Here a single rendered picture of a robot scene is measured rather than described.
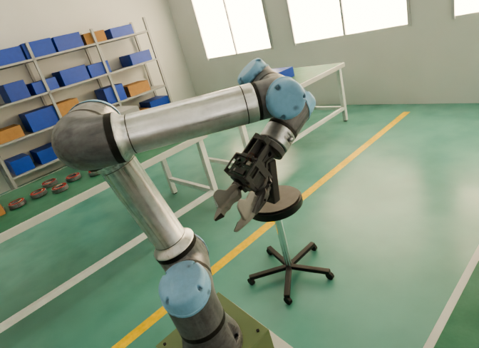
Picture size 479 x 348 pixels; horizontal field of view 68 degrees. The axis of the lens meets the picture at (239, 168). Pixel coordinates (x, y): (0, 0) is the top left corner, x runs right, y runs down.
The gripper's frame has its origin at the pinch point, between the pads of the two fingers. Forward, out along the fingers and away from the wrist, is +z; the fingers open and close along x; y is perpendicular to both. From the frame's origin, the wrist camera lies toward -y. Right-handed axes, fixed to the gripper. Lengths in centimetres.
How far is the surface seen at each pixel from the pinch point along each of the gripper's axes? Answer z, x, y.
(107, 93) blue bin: -120, -547, -176
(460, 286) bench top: -22, 36, -53
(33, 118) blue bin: -16, -543, -113
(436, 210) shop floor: -103, -15, -196
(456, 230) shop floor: -89, 3, -185
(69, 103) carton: -67, -547, -140
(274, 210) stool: -31, -61, -96
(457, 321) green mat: -11, 39, -47
